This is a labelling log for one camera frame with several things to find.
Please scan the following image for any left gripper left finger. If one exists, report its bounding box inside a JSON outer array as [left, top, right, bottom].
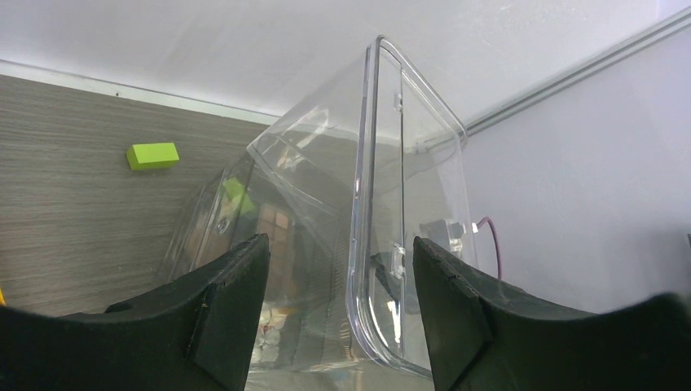
[[1, 234, 270, 390]]

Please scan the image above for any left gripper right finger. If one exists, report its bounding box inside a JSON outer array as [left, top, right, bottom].
[[413, 237, 690, 390]]

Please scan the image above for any grey square sample palette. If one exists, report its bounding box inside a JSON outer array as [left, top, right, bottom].
[[251, 309, 286, 364]]

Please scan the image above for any eyeshadow palette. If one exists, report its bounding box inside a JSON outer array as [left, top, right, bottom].
[[257, 204, 294, 302]]

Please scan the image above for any clear acrylic drawer organizer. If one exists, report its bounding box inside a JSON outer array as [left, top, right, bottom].
[[158, 36, 477, 377]]

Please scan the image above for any green rectangular block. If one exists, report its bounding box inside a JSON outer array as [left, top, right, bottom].
[[125, 143, 180, 171]]

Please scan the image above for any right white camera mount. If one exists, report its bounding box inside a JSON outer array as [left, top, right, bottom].
[[420, 219, 466, 257]]

